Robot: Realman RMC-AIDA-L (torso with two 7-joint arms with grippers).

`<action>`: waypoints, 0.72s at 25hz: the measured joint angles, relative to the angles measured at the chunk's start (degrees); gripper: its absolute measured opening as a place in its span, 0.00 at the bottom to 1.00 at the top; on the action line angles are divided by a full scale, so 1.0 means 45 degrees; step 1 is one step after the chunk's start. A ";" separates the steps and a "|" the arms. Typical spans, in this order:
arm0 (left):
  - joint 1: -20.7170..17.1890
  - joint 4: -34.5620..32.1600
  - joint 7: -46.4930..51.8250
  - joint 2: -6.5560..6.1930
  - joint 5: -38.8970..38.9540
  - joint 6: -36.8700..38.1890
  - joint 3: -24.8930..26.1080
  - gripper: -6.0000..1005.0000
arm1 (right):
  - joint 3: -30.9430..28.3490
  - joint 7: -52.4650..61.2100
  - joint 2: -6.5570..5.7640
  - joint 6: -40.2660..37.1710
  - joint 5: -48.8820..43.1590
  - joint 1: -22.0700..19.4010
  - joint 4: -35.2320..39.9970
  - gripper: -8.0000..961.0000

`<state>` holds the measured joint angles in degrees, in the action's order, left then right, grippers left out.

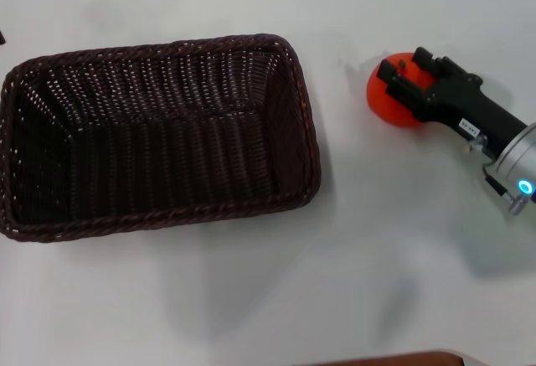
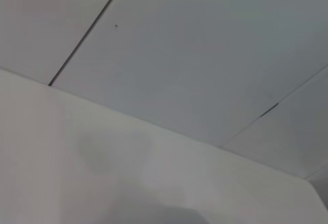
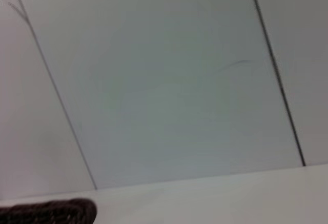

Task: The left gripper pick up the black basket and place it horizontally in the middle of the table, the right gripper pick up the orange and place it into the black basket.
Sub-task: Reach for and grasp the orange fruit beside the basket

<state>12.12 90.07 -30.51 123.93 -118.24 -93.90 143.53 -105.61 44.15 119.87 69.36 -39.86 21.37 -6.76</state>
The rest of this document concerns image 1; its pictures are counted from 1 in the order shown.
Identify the dark brown woven basket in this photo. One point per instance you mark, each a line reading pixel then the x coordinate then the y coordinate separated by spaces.
pixel 167 144

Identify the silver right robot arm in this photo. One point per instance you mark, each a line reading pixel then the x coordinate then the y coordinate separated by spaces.
pixel 518 161

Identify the small black object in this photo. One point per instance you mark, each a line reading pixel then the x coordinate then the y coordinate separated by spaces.
pixel 1 37

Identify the orange round fruit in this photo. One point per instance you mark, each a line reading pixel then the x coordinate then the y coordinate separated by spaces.
pixel 387 106

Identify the brown wooden edge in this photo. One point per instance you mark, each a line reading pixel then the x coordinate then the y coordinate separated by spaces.
pixel 385 359

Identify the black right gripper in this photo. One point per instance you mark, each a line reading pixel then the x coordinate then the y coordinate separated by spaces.
pixel 465 102

